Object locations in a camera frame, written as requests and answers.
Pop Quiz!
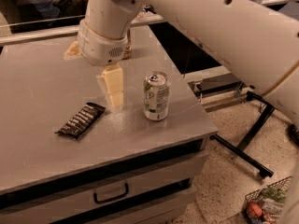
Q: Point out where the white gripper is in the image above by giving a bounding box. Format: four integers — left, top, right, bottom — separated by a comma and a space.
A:
64, 21, 128, 108

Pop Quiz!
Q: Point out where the dark chocolate rxbar wrapper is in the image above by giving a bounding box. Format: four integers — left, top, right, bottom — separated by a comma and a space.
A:
56, 102, 106, 140

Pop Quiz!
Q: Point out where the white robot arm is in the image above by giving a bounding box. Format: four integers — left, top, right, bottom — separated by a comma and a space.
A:
78, 0, 299, 126

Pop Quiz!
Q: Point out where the gold brown soda can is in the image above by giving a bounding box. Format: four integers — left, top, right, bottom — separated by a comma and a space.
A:
121, 28, 133, 61

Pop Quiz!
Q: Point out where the white green 7up can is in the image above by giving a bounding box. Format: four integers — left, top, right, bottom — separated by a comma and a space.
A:
143, 71, 170, 121

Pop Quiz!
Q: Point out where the black shoe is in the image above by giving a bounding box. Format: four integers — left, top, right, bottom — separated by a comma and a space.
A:
288, 124, 299, 146

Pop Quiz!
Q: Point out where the grey drawer with black handle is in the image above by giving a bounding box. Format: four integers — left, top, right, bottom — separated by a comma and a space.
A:
0, 151, 207, 224

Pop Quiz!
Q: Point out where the black metal stand frame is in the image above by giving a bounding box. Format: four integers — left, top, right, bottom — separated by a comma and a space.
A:
210, 91, 275, 178

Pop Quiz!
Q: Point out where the wire basket with groceries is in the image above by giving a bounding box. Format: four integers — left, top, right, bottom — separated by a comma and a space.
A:
242, 176, 292, 224

